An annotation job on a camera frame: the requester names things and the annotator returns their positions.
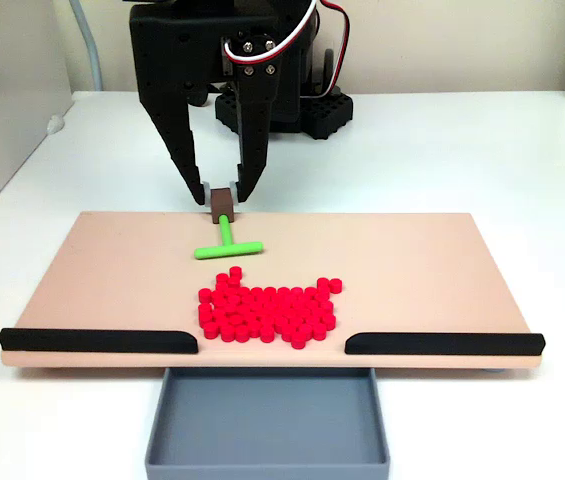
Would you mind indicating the grey rectangular tray container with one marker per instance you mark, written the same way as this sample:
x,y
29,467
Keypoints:
x,y
267,420

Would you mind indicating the beige flat board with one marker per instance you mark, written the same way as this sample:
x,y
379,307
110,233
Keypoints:
x,y
112,280

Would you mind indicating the green T-shaped pusher tool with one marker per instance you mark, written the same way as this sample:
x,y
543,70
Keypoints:
x,y
225,235

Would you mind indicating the pale flexible tube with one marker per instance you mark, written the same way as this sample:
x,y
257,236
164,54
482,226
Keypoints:
x,y
93,55

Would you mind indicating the small white clip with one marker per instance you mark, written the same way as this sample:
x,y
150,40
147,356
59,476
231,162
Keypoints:
x,y
55,124

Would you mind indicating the black foam barrier strip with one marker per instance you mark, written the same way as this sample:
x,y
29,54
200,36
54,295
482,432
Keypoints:
x,y
442,344
92,341

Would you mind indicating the red cylindrical granule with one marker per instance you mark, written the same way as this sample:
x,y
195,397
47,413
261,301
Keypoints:
x,y
335,285
233,283
234,272
221,278
323,284

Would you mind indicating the pile of red granules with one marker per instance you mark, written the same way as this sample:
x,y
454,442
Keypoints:
x,y
267,315

